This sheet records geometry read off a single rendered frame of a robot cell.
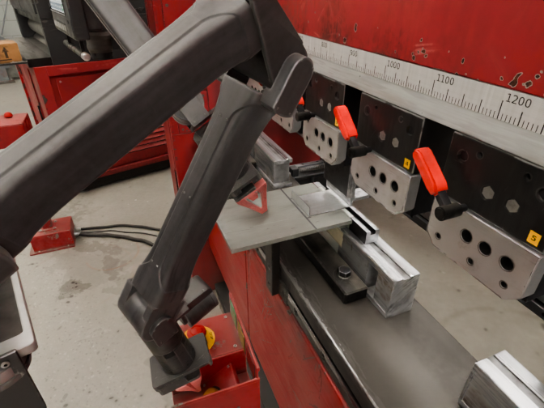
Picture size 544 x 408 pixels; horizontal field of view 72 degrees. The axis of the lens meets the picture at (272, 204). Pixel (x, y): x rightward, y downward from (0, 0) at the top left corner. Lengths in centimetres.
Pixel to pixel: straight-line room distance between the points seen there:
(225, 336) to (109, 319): 128
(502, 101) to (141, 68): 37
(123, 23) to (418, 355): 74
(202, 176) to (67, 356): 161
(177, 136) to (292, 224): 92
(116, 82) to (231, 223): 47
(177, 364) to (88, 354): 131
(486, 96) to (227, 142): 29
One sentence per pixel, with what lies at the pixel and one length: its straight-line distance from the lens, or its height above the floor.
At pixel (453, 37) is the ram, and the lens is 52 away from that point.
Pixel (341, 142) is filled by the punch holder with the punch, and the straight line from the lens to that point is 74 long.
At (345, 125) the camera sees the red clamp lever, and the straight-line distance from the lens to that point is 64.
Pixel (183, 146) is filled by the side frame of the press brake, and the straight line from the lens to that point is 160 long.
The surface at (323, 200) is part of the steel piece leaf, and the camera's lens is 85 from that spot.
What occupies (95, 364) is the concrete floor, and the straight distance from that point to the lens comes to 191.
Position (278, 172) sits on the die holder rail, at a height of 92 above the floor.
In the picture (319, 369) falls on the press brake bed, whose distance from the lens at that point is 83.
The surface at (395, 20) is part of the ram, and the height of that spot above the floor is 138.
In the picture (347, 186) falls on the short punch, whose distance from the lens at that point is 80.
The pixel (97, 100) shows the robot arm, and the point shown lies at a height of 134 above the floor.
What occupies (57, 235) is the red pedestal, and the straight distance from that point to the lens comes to 261.
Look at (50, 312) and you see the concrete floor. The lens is 224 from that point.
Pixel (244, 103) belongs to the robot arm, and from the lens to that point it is 44.
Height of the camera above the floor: 143
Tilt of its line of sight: 31 degrees down
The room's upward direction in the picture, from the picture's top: straight up
